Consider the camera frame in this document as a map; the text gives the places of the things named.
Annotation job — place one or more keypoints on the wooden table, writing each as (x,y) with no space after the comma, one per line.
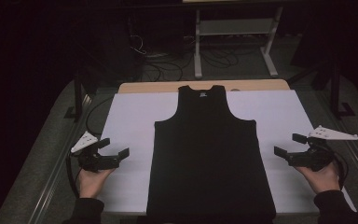
(149,86)

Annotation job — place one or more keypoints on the round table grommet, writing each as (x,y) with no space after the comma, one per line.
(235,90)

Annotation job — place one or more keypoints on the black tank top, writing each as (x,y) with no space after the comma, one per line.
(209,155)

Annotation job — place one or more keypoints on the white table sheet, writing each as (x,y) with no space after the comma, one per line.
(133,124)

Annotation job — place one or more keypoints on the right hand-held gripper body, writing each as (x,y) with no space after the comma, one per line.
(313,158)

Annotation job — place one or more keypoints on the black metal stand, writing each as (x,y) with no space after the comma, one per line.
(335,90)
(78,93)

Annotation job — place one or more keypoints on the white metal stand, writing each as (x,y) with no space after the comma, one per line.
(236,27)

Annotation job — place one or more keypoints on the person's right hand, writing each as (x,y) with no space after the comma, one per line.
(321,180)

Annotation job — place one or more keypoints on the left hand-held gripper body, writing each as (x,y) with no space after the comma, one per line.
(96,161)

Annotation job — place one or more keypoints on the person's left hand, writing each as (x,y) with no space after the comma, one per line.
(91,183)

